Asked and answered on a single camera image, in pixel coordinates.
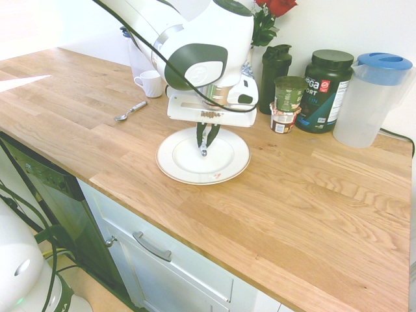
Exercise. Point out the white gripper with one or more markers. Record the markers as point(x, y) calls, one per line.
point(234, 117)

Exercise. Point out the silver metal fork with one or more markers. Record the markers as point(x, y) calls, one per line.
point(203, 151)

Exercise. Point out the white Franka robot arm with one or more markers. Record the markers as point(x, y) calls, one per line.
point(208, 29)

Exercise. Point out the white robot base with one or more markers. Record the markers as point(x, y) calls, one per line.
point(19, 260)

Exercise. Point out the white plate with gold rim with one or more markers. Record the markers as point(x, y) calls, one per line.
point(185, 162)

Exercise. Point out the white ribbed cup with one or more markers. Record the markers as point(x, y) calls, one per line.
point(152, 84)

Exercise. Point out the red and white yoghurt cup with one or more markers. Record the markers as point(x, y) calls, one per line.
point(282, 122)

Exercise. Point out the blue and white vase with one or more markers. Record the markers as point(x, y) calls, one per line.
point(247, 66)

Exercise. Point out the silver metal spoon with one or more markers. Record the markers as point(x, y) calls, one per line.
point(130, 112)

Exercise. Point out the green yoghurt cup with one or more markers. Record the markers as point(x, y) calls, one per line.
point(287, 96)

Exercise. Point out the dark green shaker bottle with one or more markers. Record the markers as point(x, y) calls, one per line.
point(274, 71)

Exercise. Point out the clear bottle with blue lid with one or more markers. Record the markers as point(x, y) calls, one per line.
point(135, 61)

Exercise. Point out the black protein powder tub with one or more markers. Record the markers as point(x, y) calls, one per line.
point(325, 94)

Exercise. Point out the red rose bouquet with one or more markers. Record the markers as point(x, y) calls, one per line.
point(265, 22)

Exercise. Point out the silver cabinet knob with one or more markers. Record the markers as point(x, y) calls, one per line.
point(110, 241)

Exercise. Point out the black dishwasher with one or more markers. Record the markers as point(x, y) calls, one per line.
point(58, 201)

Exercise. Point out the clear pitcher with blue lid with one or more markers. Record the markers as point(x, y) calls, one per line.
point(367, 104)

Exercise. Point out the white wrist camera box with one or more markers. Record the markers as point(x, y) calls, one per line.
point(245, 92)

